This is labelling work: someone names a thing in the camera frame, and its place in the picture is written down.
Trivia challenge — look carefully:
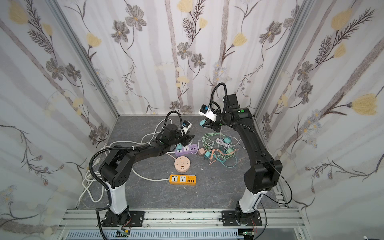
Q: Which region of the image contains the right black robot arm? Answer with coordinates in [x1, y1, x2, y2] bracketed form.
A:
[199, 83, 283, 226]

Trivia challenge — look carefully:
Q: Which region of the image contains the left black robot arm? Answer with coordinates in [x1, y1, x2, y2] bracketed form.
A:
[89, 111, 194, 229]

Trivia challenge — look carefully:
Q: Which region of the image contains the purple power strip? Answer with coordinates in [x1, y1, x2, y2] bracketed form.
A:
[175, 144, 199, 157]

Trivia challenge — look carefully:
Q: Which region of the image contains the pink charger adapter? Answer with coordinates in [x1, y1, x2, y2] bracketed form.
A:
[198, 148, 206, 156]

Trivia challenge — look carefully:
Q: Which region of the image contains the pink round power socket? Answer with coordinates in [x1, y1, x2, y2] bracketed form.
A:
[174, 156, 191, 173]

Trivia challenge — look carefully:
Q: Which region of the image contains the orange power strip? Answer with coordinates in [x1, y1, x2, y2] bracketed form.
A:
[169, 175, 197, 186]

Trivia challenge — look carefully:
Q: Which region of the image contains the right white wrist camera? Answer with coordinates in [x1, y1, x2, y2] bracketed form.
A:
[199, 105, 218, 122]

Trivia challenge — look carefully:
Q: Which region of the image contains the white purple strip cord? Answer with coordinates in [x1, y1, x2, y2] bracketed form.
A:
[140, 118, 178, 157]

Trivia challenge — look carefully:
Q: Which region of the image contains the pink multi-head cable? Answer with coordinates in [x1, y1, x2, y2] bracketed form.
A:
[208, 148, 233, 166]

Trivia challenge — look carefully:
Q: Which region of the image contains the teal cable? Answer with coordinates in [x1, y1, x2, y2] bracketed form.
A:
[209, 140, 239, 169]

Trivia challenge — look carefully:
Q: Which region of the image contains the white orange strip cord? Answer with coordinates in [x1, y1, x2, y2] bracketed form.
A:
[77, 140, 170, 203]

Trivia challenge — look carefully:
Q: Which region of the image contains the beige round socket cord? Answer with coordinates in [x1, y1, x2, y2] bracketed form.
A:
[86, 140, 178, 169]

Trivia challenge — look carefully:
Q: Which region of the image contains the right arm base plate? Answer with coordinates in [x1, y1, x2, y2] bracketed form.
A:
[220, 209, 263, 227]

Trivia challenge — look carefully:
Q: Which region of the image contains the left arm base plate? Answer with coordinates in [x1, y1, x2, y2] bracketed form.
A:
[101, 210, 145, 227]

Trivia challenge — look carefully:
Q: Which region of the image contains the white vented cable duct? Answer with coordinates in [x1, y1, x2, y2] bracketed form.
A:
[65, 229, 245, 240]

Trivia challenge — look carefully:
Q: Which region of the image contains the aluminium front rail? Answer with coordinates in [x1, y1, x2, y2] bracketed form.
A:
[58, 208, 307, 232]

